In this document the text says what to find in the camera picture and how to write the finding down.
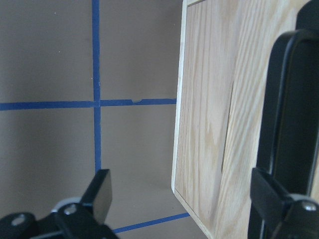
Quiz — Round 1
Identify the wooden drawer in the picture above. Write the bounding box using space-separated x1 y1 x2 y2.
214 0 305 239

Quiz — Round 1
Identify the black drawer handle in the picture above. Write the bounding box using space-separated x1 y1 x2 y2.
249 0 319 239

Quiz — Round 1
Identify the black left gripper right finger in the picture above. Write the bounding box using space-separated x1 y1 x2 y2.
248 168 319 239

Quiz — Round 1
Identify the wooden drawer cabinet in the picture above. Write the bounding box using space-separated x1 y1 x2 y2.
171 0 241 239

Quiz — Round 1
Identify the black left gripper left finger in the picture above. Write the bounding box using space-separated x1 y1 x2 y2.
0 169 117 239

